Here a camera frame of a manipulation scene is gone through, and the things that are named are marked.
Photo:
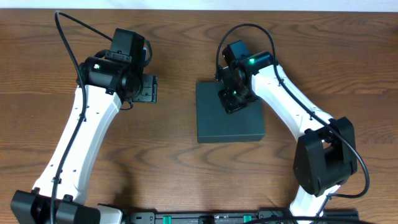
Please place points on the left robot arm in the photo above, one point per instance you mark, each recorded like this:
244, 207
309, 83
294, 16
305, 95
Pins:
108, 79

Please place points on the dark green box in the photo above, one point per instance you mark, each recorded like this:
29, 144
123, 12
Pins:
215, 125

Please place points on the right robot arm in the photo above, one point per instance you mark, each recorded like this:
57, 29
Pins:
325, 154

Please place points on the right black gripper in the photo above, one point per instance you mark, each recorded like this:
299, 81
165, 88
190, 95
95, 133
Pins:
231, 106

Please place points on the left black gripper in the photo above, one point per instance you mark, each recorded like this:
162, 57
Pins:
148, 89

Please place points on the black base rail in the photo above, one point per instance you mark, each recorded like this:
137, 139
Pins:
231, 217

